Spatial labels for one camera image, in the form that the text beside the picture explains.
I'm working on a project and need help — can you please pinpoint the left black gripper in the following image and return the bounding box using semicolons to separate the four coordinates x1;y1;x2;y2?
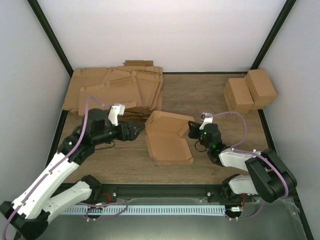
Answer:
94;120;146;146

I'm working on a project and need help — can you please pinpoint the cardboard box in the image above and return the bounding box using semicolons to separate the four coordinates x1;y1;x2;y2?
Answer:
145;111;195;165
223;77;254;114
245;69;277;110

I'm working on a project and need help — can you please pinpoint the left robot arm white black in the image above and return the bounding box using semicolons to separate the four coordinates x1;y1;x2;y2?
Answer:
0;105;145;240

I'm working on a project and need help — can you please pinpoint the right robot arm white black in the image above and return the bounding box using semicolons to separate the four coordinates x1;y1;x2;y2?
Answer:
188;121;298;203

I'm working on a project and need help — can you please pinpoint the stack of flat cardboard blanks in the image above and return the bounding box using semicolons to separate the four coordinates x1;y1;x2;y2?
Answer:
62;60;164;119

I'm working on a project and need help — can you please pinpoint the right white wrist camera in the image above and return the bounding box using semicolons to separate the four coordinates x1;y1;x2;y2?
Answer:
199;112;214;130

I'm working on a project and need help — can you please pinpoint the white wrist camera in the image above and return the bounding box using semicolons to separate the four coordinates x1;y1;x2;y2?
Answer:
199;112;214;130
108;103;126;126

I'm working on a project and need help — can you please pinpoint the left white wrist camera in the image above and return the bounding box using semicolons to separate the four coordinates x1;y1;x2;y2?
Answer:
108;103;126;126

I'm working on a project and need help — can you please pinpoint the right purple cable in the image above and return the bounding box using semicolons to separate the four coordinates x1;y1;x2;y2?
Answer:
212;111;290;221

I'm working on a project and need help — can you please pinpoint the purple cable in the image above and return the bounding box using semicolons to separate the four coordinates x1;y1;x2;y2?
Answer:
3;96;130;240
212;111;290;221

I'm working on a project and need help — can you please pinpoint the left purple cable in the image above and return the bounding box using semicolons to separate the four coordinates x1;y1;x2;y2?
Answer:
3;96;130;240

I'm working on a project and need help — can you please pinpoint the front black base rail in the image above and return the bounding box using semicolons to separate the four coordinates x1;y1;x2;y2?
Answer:
32;183;296;201

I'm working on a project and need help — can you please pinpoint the light blue slotted cable duct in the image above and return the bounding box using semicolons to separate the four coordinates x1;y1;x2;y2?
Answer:
62;205;226;216

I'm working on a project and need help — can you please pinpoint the black aluminium frame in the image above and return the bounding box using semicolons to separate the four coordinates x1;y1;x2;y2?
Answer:
28;0;314;240

